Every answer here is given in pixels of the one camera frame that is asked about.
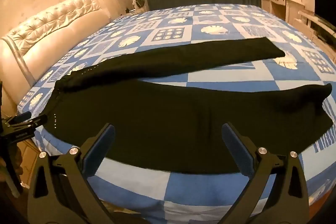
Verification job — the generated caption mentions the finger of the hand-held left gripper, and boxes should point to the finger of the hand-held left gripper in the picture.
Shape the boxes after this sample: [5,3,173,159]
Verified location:
[7,111,32,126]
[26,115,49,127]

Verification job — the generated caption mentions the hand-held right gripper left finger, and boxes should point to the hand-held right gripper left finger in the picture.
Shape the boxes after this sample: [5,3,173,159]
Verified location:
[28,123,116,224]

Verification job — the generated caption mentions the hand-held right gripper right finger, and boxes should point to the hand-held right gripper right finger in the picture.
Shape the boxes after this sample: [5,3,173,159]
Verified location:
[219,122,310,224]

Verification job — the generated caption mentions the black pants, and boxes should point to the black pants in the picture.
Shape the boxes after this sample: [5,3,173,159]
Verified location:
[47,37,333,174]

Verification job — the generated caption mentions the wooden nightstand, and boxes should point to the wooden nightstand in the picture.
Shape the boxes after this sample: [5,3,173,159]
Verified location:
[16,135,42,188]

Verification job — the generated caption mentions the blue patterned bedspread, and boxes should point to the blue patterned bedspread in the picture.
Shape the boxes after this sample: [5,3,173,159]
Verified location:
[17,4,336,224]

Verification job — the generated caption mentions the cream tufted headboard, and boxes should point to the cream tufted headboard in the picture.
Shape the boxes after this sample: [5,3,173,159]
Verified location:
[0,0,122,114]

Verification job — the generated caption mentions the white television stand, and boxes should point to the white television stand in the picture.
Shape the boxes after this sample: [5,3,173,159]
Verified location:
[298,10,336,56]

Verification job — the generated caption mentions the black television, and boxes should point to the black television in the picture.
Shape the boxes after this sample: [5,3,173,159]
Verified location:
[314,0,336,29]

